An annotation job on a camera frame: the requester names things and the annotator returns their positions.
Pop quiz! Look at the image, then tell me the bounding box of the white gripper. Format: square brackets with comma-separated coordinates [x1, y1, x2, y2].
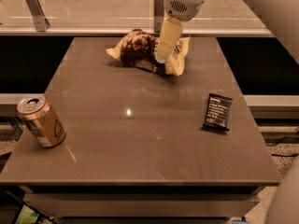
[155, 0, 204, 63]

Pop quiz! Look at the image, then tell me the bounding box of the brown chip bag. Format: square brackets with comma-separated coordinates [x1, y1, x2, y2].
[107, 29, 190, 76]

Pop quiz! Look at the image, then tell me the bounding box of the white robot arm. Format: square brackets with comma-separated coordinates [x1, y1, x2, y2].
[155, 0, 299, 224]

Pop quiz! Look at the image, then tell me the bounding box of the orange soda can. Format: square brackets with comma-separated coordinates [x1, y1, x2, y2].
[17, 96, 66, 147]

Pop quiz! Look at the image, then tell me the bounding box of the black snack bar wrapper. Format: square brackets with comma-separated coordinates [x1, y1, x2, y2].
[204, 93, 233, 132]

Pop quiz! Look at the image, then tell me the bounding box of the green object under table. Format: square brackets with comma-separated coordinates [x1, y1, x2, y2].
[14, 205, 39, 224]

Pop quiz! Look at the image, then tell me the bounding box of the middle metal railing bracket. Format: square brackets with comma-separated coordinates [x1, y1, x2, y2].
[153, 0, 164, 33]

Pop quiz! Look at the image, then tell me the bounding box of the metal railing bracket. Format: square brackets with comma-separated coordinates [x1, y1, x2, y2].
[153, 0, 164, 33]
[25, 0, 50, 32]

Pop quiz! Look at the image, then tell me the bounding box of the left metal railing bracket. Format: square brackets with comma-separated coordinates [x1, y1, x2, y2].
[25, 0, 50, 32]

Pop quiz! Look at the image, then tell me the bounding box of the black floor cable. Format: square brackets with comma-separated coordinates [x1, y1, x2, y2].
[265, 135, 299, 158]

